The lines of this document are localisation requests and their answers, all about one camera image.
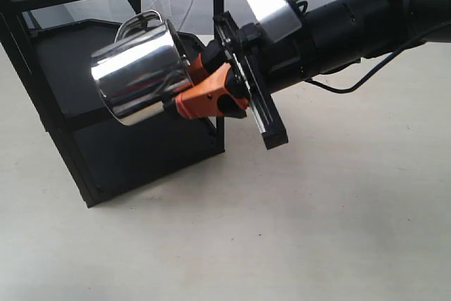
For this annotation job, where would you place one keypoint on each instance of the black metal shelf rack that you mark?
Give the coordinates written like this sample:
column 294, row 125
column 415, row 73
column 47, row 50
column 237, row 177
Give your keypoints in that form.
column 105, row 158

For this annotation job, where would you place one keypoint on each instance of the stainless steel cup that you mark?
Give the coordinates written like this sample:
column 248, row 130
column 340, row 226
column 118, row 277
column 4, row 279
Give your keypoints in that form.
column 145, row 66

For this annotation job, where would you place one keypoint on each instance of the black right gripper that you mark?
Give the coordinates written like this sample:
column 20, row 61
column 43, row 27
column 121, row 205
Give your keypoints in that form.
column 224, row 93

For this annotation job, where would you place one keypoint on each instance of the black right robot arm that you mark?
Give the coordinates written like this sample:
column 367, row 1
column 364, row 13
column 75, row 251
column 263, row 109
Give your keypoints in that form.
column 343, row 32

